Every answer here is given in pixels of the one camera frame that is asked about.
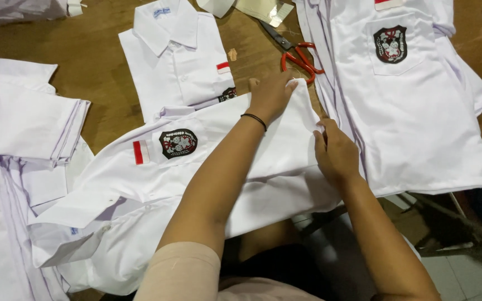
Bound person's right hand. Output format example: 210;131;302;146
313;118;361;187

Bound person's left hand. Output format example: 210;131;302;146
243;71;299;125

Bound white uniform shirt with badge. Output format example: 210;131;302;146
29;79;343;296

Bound black wristband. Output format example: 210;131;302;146
240;113;268;132

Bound stack of white badge shirts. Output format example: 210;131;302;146
293;0;482;198

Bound clear plastic bag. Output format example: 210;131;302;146
235;0;295;28

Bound white paper piece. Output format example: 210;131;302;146
196;0;236;19

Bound folded white uniform shirt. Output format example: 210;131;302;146
118;0;238;124

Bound person's beige shirt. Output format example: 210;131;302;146
134;241;326;301

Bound stack of folded white shirts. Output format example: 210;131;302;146
0;58;95;301

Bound white garment heap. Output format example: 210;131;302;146
0;0;87;29

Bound red-handled scissors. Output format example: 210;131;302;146
259;19;326;85

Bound dark metal table frame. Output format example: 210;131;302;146
392;191;482;268

